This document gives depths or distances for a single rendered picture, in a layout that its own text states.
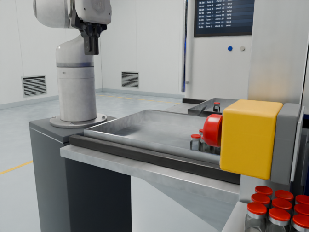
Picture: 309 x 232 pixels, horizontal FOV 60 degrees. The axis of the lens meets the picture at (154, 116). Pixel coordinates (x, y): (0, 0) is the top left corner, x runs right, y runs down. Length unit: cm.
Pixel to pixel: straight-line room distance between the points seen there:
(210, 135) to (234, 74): 112
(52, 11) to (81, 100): 27
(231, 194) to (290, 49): 23
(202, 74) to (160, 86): 539
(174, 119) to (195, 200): 29
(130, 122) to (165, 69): 599
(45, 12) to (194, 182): 65
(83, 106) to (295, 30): 68
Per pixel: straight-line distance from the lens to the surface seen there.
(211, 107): 107
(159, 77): 685
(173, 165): 50
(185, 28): 146
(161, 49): 679
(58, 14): 88
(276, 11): 37
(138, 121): 81
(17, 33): 632
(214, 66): 146
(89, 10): 64
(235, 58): 142
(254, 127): 29
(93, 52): 66
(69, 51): 88
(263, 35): 37
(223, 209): 57
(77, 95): 88
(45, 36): 671
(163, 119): 81
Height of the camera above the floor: 109
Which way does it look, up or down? 13 degrees down
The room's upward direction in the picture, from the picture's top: straight up
